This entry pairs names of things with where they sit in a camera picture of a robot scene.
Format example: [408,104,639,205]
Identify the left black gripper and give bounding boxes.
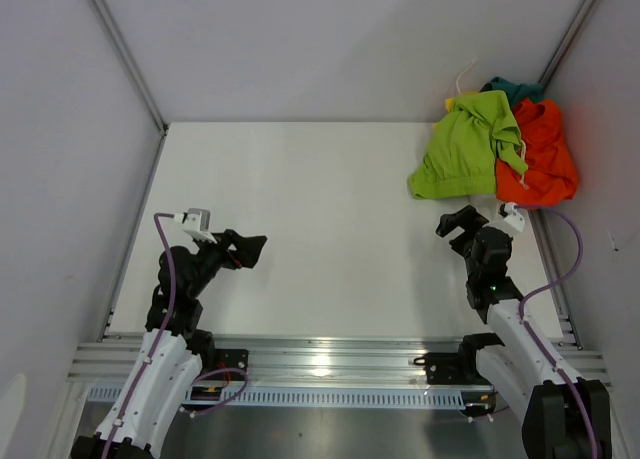
[187,228,265,298]

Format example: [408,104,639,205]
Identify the lime green shorts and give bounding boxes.
[408,90,528,200]

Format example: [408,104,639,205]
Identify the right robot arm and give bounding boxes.
[420,203,613,458]

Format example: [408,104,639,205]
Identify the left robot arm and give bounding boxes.
[70,229,267,458]

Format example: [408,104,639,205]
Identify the orange shorts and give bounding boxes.
[496,98,579,206]

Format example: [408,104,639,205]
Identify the yellow shorts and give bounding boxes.
[444,91,476,113]

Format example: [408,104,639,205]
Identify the teal shorts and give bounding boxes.
[480,76,544,107]

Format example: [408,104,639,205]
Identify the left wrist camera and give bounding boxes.
[177,208,217,243]

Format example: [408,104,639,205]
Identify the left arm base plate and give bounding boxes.
[214,349,250,371]

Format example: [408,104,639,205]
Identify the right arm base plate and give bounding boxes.
[413,352,470,386]

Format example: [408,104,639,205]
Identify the aluminium rail frame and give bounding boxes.
[67,333,614,385]

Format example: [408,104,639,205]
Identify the slotted cable duct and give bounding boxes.
[87,384,494,410]

